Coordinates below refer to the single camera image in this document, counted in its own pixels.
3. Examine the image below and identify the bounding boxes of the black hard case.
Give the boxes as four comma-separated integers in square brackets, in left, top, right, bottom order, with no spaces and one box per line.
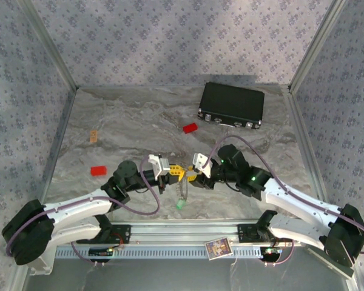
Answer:
[197,81,265,130]

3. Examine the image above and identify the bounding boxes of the printed card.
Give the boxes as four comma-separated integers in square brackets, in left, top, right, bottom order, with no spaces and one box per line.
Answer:
[204,238,234,261]

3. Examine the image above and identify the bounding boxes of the left circuit board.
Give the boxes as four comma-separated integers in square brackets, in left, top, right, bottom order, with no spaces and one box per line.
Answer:
[89,247,113,258]

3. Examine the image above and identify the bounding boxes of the circuit board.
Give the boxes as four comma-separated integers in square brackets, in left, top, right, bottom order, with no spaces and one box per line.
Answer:
[260,247,283,257]
[89,247,113,258]

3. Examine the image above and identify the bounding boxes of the right circuit board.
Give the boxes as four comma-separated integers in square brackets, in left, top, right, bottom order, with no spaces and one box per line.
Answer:
[260,247,283,257]

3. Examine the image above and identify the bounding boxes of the grey metal bar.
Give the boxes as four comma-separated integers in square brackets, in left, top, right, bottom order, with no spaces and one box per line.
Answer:
[305,247,354,279]

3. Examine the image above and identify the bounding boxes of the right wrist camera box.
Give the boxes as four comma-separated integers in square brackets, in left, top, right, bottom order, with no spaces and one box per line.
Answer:
[192,152,214,179]

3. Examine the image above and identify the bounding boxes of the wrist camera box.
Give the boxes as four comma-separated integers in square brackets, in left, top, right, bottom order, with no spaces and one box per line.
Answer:
[147,153,171,177]
[192,152,214,179]

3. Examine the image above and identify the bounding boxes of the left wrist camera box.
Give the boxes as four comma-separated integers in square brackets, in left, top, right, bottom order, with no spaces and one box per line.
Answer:
[147,153,171,177]

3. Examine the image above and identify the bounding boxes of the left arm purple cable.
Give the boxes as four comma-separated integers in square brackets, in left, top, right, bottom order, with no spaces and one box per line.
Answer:
[5,156,161,268]

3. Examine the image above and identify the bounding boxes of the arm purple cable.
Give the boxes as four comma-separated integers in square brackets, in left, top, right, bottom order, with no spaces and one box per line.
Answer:
[5,156,161,268]
[205,135,364,267]

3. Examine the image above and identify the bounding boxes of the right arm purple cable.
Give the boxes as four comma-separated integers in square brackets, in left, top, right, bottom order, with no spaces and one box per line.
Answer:
[205,135,364,267]

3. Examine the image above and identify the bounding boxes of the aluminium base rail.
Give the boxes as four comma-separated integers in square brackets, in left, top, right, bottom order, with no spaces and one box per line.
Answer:
[19,220,351,247]

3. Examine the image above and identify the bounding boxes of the left black mount plate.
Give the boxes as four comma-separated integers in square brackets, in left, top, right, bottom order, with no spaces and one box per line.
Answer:
[76,224,132,244]

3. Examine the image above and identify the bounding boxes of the black mount plate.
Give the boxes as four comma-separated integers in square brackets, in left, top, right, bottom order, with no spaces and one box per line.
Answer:
[76,224,132,244]
[237,223,294,243]

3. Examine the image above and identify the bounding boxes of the right black mount plate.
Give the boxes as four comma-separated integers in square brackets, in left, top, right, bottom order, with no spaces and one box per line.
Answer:
[237,223,294,243]

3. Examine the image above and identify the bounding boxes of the aluminium side rail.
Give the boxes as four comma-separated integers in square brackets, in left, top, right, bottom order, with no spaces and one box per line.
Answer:
[281,86,337,222]
[27,87,79,224]

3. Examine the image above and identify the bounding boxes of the slotted grey cable duct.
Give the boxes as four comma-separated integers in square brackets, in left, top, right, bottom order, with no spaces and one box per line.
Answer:
[54,246,261,260]

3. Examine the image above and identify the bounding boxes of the white plastic bracket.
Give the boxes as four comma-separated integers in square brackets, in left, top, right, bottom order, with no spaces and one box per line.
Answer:
[29,256,55,276]

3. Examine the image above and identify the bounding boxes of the aluminium frame post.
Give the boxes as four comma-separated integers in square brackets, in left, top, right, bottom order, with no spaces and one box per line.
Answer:
[16,0,79,91]
[288,0,352,95]

